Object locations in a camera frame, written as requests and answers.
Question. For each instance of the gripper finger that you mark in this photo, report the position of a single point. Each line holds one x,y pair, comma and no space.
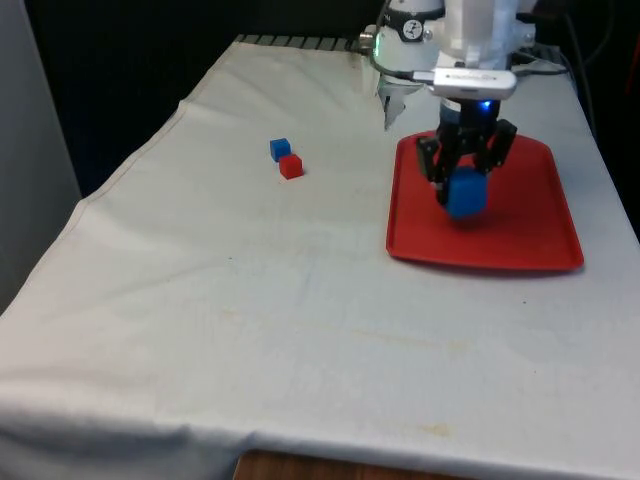
440,160
502,145

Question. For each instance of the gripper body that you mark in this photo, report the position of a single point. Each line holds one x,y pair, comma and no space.
470,117

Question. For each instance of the large blue block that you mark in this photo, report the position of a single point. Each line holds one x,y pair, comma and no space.
467,195

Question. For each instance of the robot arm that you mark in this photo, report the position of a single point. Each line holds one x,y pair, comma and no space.
405,45

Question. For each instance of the red tray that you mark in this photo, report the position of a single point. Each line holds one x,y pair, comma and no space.
520,230

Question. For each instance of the small red cube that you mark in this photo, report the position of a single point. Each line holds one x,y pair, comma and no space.
291,166

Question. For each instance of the small blue cube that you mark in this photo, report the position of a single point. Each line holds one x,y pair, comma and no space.
280,149

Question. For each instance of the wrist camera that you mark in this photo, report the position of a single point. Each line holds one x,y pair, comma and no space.
472,82

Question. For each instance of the translucent white printed bracket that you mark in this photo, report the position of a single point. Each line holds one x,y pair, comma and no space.
475,30

